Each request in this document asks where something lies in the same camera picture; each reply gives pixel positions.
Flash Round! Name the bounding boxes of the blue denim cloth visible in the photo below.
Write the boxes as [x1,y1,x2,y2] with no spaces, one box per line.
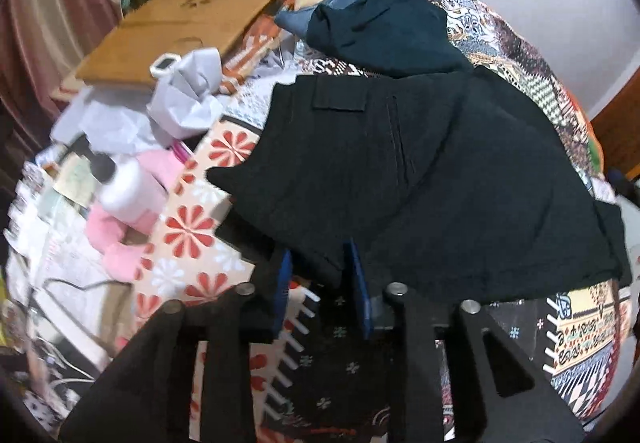
[274,6,331,41]

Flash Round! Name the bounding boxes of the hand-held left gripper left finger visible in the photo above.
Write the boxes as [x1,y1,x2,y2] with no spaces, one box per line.
[59,248,295,443]

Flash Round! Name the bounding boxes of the black cable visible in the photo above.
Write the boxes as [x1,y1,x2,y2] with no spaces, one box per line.
[30,277,117,319]

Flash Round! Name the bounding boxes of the brown paper bag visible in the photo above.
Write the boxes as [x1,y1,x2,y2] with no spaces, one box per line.
[74,0,297,89]

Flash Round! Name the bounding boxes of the patchwork printed blanket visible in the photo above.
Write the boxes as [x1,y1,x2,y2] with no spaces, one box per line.
[120,0,626,443]

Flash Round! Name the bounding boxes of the black pants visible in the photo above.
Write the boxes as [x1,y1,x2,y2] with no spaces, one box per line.
[206,64,632,303]

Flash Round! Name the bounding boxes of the dark teal garment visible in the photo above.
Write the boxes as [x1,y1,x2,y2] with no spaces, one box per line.
[306,0,475,79]

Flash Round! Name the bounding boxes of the white crumpled paper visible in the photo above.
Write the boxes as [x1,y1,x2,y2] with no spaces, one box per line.
[51,48,225,154]

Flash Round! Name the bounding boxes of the pink plush toy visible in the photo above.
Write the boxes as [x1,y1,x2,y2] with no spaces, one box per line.
[86,149,187,283]

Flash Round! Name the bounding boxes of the white plastic bottle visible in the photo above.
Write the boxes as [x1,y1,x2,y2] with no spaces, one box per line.
[90,154,157,219]

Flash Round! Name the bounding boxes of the pink curtain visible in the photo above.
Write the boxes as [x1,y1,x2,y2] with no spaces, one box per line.
[0,0,126,164]

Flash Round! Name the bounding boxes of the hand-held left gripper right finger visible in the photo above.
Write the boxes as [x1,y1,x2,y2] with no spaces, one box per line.
[343,239,587,443]

